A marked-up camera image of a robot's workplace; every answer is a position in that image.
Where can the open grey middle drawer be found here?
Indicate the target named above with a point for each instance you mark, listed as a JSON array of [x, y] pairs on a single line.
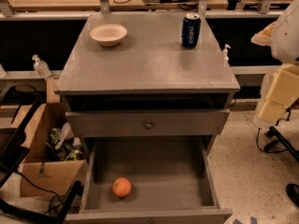
[[170, 177]]

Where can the orange fruit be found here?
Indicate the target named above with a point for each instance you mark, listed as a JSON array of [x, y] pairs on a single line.
[[121, 187]]

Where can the closed grey top drawer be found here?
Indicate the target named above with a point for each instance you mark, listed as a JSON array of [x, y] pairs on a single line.
[[126, 124]]

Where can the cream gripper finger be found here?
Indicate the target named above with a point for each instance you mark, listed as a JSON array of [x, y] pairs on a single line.
[[283, 92]]

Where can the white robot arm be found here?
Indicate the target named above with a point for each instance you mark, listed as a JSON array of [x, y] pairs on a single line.
[[282, 36]]

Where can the black chair frame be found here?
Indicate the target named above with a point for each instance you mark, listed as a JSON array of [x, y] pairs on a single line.
[[12, 153]]

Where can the small white pump bottle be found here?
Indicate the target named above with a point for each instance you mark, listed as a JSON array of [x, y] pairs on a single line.
[[225, 52]]

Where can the blue Pepsi can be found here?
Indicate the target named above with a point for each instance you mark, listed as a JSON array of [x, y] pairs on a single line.
[[190, 30]]

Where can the clear soap dispenser bottle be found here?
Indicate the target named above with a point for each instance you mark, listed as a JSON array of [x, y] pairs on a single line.
[[41, 67]]

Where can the open cardboard box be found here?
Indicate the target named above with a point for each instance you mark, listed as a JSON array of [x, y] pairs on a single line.
[[41, 175]]

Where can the grey wooden drawer cabinet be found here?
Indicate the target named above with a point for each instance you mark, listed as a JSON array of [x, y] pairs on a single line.
[[149, 71]]

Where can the white ceramic bowl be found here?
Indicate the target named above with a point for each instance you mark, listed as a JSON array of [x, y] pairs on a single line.
[[108, 35]]

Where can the black floor stand base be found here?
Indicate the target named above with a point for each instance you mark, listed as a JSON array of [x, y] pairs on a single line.
[[278, 145]]

